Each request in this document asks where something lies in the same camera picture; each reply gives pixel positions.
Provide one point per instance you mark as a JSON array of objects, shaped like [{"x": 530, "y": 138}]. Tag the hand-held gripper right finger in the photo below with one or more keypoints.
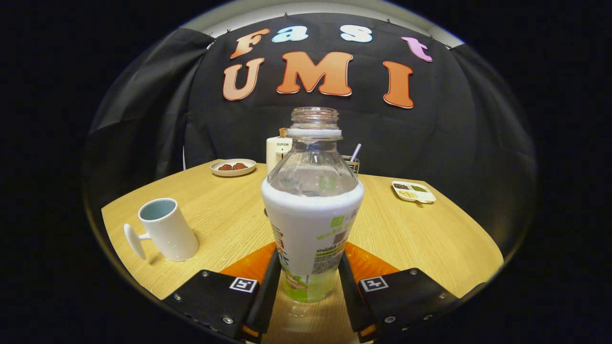
[{"x": 348, "y": 301}]

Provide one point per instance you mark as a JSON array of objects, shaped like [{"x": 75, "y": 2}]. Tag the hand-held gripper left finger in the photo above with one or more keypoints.
[{"x": 268, "y": 301}]

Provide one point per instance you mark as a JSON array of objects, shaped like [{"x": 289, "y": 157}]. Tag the clear white-label juice bottle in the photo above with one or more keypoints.
[{"x": 311, "y": 224}]

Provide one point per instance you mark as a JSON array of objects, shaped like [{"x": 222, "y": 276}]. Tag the white ceramic cup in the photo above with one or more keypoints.
[{"x": 167, "y": 234}]

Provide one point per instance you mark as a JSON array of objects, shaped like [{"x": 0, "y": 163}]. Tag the wooden table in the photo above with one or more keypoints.
[{"x": 215, "y": 224}]

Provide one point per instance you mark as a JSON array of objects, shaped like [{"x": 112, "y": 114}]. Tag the white compartment seasoning tray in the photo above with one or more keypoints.
[{"x": 414, "y": 192}]

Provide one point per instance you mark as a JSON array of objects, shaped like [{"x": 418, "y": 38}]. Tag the small white oval plate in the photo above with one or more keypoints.
[{"x": 233, "y": 172}]

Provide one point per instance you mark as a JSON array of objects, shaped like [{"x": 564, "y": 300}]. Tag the white toaster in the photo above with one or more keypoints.
[{"x": 276, "y": 153}]

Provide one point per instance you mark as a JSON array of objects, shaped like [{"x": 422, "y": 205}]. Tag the black backdrop cloth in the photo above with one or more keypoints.
[{"x": 430, "y": 143}]

